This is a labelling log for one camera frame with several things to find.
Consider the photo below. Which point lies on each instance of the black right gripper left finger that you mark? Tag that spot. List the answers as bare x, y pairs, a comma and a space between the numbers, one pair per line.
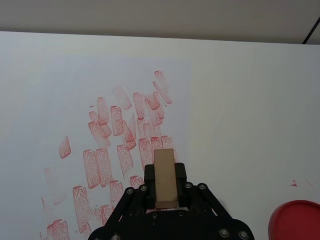
150, 185

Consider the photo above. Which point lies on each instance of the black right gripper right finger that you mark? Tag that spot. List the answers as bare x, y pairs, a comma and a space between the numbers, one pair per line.
180, 175

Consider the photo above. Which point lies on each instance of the tan wooden stamp block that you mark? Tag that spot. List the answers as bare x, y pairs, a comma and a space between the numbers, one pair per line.
164, 177

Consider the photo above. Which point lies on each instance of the white paper sheet, red stamps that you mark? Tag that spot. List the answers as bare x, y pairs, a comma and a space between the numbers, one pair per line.
225, 112

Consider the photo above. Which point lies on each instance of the round red ink pad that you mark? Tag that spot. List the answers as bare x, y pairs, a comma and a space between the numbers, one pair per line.
297, 220

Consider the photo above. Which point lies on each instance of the thin black strip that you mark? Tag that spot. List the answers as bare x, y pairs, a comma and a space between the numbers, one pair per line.
311, 31

